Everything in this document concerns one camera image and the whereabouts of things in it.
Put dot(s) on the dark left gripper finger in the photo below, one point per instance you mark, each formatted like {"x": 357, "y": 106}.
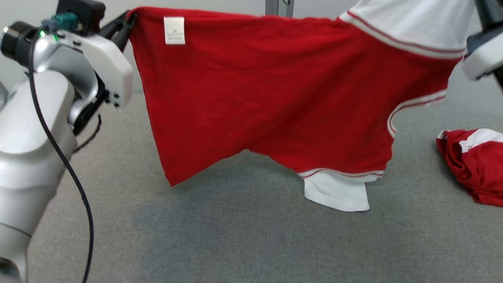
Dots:
{"x": 125, "y": 35}
{"x": 116, "y": 25}

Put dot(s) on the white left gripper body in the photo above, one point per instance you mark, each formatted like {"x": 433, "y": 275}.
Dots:
{"x": 110, "y": 67}

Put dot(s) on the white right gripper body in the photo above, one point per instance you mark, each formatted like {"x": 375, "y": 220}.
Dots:
{"x": 487, "y": 57}

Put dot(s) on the red shorts with white stripe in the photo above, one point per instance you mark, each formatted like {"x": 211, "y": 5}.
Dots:
{"x": 479, "y": 169}

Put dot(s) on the red white jersey shirt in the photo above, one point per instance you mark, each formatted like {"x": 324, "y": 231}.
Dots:
{"x": 267, "y": 94}

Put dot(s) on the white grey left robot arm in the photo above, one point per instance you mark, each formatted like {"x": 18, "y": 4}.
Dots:
{"x": 27, "y": 149}

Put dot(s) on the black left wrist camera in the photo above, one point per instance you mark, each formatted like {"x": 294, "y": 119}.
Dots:
{"x": 82, "y": 15}

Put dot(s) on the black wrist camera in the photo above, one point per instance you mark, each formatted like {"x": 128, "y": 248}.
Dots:
{"x": 82, "y": 15}
{"x": 491, "y": 13}

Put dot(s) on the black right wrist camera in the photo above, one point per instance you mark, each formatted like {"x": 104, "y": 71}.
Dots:
{"x": 491, "y": 13}

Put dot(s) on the grey metal post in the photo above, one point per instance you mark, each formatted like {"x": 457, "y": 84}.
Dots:
{"x": 279, "y": 7}

